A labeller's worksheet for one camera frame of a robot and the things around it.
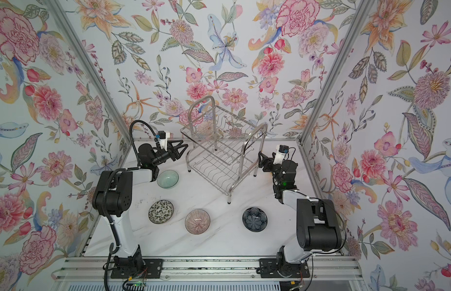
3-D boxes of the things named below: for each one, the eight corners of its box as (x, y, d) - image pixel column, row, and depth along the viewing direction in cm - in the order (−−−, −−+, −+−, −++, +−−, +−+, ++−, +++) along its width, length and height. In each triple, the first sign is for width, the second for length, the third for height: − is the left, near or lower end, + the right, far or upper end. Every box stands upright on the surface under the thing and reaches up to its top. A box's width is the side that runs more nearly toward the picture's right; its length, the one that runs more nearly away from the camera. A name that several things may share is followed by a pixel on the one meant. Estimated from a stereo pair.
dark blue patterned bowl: (242, 232, 85) (243, 229, 82) (241, 211, 92) (242, 207, 88) (266, 232, 85) (268, 229, 82) (263, 211, 92) (265, 207, 88)
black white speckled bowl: (149, 224, 87) (145, 221, 84) (154, 204, 94) (151, 200, 91) (171, 224, 87) (169, 221, 84) (175, 204, 94) (173, 200, 91)
